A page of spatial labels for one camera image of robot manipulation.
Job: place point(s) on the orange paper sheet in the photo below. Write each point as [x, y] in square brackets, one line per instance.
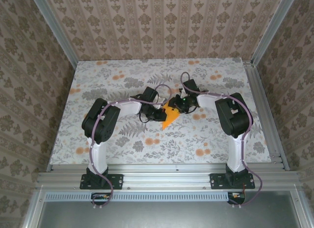
[170, 120]

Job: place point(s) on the black connector box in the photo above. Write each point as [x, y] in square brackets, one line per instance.
[98, 201]
[241, 199]

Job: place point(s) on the floral patterned table cover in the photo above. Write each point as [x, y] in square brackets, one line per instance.
[110, 73]

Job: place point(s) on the aluminium corner post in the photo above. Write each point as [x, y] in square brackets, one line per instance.
[274, 29]
[54, 34]

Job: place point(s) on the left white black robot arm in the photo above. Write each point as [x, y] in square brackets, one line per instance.
[100, 124]

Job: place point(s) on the short aluminium side rail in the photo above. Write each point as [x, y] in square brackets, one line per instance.
[260, 90]

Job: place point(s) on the long aluminium frame rail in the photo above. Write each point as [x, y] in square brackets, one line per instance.
[166, 176]

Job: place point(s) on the grey metal panel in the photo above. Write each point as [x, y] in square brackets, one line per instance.
[159, 215]

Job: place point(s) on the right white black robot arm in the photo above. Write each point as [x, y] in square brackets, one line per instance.
[235, 120]

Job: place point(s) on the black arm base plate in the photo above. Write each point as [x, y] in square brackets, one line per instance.
[216, 182]
[115, 181]

